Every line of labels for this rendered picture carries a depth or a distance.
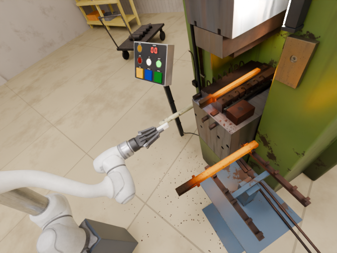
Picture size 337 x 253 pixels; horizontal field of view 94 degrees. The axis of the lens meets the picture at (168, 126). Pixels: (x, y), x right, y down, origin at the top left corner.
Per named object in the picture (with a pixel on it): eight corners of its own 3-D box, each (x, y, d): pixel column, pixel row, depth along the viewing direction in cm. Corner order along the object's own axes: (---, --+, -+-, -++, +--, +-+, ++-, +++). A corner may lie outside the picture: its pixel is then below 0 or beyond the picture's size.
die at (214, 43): (222, 58, 68) (222, 36, 61) (195, 45, 81) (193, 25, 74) (295, 17, 73) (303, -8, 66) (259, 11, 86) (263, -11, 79)
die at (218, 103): (221, 113, 95) (221, 103, 89) (201, 97, 108) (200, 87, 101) (275, 80, 100) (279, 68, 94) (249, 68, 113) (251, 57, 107)
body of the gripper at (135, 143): (131, 144, 92) (145, 136, 93) (136, 155, 87) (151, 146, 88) (125, 137, 87) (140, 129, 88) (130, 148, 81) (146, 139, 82)
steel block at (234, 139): (227, 167, 119) (230, 134, 85) (198, 134, 143) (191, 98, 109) (284, 129, 126) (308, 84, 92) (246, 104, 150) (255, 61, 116)
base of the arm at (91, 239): (79, 275, 90) (72, 276, 86) (62, 247, 102) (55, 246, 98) (103, 243, 97) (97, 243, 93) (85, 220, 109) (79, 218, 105)
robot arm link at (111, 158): (122, 147, 93) (131, 166, 87) (98, 162, 91) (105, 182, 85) (114, 141, 84) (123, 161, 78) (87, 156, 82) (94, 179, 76)
